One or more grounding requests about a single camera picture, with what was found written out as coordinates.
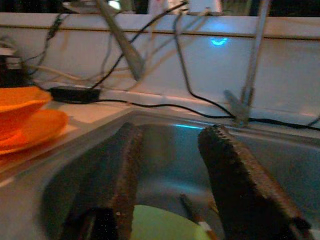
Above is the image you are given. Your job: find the black device with label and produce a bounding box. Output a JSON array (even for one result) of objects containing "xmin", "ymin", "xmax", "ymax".
[{"xmin": 0, "ymin": 37, "xmax": 32, "ymax": 87}]

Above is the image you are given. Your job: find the thin metal faucet stem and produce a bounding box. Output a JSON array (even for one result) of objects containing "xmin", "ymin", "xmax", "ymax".
[{"xmin": 223, "ymin": 0, "xmax": 272, "ymax": 128}]

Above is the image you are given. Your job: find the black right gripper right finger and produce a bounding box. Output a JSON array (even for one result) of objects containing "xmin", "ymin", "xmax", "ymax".
[{"xmin": 197, "ymin": 124, "xmax": 313, "ymax": 240}]

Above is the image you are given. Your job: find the black power adapter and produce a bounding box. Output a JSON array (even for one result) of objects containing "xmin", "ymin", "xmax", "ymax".
[{"xmin": 49, "ymin": 85, "xmax": 102, "ymax": 104}]

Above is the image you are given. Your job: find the stainless steel sink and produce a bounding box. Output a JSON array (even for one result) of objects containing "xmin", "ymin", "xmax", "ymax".
[{"xmin": 0, "ymin": 109, "xmax": 320, "ymax": 240}]

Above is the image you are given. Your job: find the black cable along sink rim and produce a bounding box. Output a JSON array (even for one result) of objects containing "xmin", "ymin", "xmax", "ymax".
[{"xmin": 98, "ymin": 99, "xmax": 320, "ymax": 131}]

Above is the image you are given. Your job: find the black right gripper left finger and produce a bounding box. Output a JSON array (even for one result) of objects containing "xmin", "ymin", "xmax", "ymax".
[{"xmin": 67, "ymin": 121, "xmax": 145, "ymax": 240}]

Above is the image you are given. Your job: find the green plastic plate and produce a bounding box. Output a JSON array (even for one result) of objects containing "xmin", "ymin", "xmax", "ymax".
[{"xmin": 131, "ymin": 204, "xmax": 208, "ymax": 240}]

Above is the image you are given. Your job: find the orange plastic plate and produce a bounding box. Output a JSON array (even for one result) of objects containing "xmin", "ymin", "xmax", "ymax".
[{"xmin": 0, "ymin": 109, "xmax": 70, "ymax": 156}]

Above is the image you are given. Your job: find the orange plastic bowl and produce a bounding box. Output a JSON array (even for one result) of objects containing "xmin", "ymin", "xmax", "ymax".
[{"xmin": 0, "ymin": 86, "xmax": 53, "ymax": 141}]

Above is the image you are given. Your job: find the grey metal rod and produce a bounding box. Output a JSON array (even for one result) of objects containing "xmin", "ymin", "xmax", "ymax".
[{"xmin": 96, "ymin": 0, "xmax": 146, "ymax": 81}]

